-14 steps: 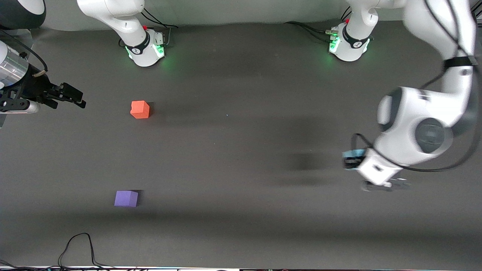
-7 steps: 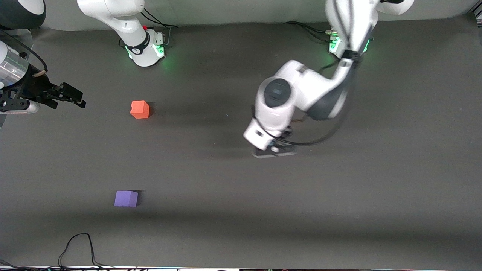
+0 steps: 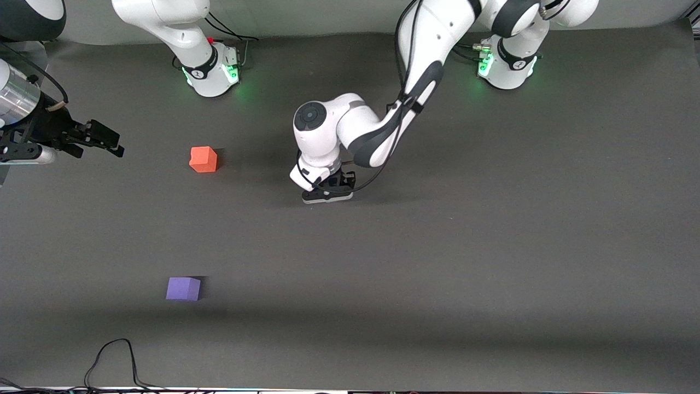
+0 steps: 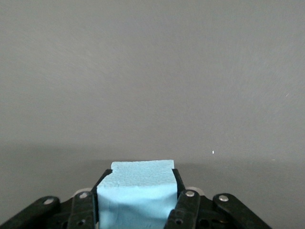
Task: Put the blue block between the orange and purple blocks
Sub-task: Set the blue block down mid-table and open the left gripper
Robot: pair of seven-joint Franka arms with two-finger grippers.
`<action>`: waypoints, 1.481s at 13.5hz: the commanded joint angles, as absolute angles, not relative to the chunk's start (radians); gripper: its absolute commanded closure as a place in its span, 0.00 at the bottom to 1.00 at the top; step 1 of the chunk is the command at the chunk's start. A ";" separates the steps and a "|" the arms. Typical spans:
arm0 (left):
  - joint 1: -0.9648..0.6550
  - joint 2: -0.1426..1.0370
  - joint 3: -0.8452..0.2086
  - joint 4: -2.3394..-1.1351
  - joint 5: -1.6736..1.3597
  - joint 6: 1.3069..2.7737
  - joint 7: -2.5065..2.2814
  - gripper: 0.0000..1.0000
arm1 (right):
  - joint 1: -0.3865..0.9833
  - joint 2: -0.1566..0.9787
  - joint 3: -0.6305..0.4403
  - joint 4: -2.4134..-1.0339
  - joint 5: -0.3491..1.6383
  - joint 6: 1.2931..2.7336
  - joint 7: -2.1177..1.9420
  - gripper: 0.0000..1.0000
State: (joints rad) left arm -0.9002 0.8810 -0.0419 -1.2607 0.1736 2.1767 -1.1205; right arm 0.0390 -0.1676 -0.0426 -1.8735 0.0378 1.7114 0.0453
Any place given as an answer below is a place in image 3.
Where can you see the dark grey table mat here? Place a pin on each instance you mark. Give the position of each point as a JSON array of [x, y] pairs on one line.
[[383, 273]]

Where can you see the orange foam block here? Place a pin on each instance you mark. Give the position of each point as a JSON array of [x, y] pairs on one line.
[[203, 160]]

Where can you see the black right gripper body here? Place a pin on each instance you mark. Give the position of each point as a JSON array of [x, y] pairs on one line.
[[50, 127]]

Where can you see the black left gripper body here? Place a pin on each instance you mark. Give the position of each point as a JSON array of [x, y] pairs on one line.
[[344, 179]]

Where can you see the purple foam block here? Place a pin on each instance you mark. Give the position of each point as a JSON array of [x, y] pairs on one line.
[[183, 289]]

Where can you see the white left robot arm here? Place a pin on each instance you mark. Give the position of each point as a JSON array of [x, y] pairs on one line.
[[426, 44]]

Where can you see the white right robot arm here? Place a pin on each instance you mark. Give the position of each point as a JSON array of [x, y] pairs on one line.
[[180, 33]]

